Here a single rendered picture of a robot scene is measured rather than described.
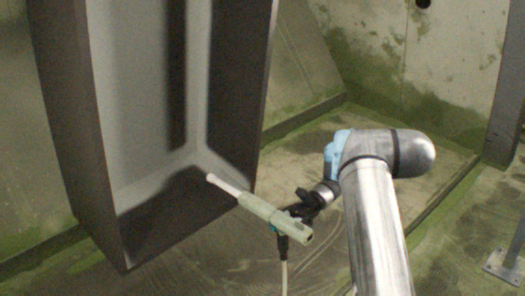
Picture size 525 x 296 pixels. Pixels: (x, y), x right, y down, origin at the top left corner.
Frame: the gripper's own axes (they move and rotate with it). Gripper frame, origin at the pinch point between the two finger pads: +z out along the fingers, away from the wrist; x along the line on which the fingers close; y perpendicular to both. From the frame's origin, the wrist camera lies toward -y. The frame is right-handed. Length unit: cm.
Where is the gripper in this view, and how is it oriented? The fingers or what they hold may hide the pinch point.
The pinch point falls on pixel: (279, 228)
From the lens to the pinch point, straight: 145.7
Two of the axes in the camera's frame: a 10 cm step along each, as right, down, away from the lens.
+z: -6.7, 4.7, -5.7
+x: -7.4, -3.6, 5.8
